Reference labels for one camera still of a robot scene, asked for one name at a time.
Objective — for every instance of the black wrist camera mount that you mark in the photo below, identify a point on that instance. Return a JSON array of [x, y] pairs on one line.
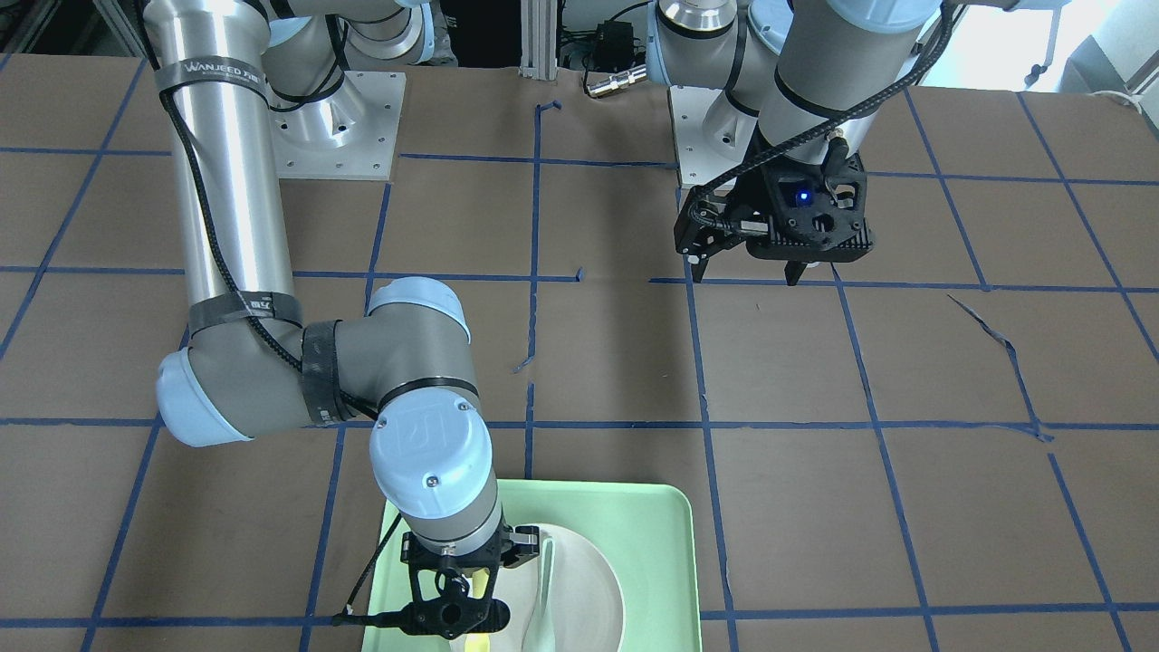
[[816, 213]]

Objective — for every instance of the white round plate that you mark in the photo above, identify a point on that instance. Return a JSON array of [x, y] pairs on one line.
[[568, 599]]

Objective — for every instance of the aluminium frame post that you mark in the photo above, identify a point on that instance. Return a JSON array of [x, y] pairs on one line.
[[539, 21]]

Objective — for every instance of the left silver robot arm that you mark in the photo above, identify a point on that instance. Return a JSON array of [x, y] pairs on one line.
[[803, 81]]

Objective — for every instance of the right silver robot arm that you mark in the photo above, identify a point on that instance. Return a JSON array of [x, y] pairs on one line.
[[253, 367]]

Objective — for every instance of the black power adapter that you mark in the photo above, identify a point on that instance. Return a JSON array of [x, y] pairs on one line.
[[614, 45]]

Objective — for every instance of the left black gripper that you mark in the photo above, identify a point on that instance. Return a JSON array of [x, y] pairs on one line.
[[755, 193]]

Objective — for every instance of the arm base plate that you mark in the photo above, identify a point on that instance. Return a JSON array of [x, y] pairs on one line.
[[350, 135], [711, 135]]

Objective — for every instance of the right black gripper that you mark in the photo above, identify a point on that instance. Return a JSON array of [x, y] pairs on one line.
[[522, 549]]

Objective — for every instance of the yellow plastic fork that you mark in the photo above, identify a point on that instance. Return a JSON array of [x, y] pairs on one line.
[[477, 588]]

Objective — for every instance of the light green tray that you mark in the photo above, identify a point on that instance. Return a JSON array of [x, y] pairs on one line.
[[644, 531]]

